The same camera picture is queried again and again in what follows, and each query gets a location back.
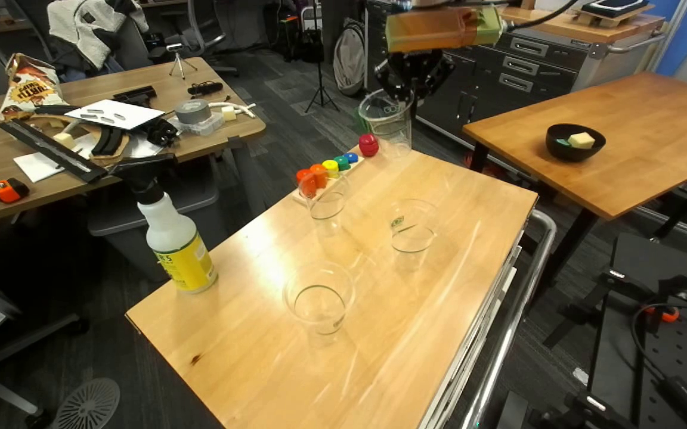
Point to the grey tape roll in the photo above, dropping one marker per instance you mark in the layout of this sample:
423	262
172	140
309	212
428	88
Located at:
192	113

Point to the orange black tape measure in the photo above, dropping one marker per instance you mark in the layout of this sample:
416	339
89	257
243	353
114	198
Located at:
12	192

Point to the orange handled clamp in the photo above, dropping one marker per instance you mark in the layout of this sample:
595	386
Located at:
659	314

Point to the neighbouring wooden table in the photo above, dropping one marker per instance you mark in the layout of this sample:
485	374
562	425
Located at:
643	120

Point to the white paper sheet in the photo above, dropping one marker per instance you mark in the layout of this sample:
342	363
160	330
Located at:
112	113

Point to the orange stacking peg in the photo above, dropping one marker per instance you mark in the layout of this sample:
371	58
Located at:
318	175

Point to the black tool cabinet drawers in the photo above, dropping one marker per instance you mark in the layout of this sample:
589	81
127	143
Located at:
525	68

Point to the clear plastic cup green logo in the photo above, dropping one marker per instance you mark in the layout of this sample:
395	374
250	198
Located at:
321	298

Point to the white floor fan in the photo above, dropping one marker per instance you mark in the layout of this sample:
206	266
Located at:
92	405

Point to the black bowl with food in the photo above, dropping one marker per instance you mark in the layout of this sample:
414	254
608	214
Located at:
573	140

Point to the yellow stacking peg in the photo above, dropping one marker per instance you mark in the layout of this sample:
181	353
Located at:
329	167

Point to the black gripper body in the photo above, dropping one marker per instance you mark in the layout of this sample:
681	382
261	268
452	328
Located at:
410	76

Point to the green stacking peg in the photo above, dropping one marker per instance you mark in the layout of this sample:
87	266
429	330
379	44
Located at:
342	161

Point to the snack chip bag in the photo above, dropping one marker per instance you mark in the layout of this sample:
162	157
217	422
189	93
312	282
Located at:
28	84

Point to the white yellow spray bottle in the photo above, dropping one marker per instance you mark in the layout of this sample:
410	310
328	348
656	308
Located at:
174	242

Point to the metal cart handle rail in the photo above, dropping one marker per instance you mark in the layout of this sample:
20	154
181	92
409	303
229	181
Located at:
467	384

